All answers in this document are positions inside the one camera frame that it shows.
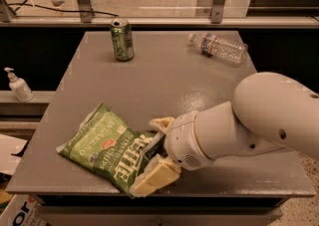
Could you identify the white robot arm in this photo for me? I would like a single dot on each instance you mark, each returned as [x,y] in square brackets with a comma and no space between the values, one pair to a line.
[268,112]

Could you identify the green jalapeno chip bag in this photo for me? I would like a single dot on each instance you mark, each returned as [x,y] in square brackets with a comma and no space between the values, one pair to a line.
[106,145]

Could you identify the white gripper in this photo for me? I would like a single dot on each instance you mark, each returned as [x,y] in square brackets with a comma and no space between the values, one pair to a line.
[183,139]

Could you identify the white pump dispenser bottle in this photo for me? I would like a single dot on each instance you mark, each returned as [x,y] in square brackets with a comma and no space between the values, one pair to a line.
[19,86]

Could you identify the clear plastic water bottle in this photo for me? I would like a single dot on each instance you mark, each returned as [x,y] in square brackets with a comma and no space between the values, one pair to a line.
[216,46]

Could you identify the green soda can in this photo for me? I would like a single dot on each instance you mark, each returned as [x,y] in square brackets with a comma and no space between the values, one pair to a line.
[122,39]

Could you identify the metal window rail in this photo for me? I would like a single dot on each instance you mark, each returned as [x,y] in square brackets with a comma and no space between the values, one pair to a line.
[249,22]

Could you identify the white cardboard box with letters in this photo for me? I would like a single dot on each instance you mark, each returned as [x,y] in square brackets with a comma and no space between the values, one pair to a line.
[21,212]

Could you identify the white paper sheet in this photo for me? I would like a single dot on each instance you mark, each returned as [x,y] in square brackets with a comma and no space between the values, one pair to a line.
[10,147]

